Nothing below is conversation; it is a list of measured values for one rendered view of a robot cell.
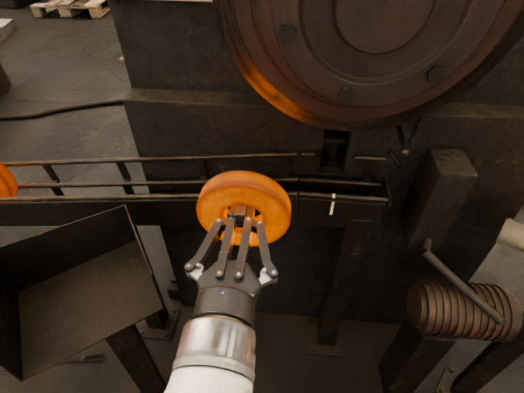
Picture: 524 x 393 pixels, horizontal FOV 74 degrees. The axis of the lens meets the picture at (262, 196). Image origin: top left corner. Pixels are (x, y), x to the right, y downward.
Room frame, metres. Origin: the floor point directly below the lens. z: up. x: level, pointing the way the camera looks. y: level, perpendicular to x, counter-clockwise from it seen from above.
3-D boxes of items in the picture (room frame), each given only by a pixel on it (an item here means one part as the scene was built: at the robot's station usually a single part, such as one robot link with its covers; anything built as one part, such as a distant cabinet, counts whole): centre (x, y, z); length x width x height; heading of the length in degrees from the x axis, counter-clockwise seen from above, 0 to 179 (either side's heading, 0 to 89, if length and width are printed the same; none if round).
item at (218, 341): (0.17, 0.05, 0.83); 0.09 x 0.06 x 0.09; 85
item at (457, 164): (0.58, -0.40, 0.68); 0.11 x 0.08 x 0.24; 174
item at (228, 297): (0.24, 0.04, 0.83); 0.09 x 0.08 x 0.07; 175
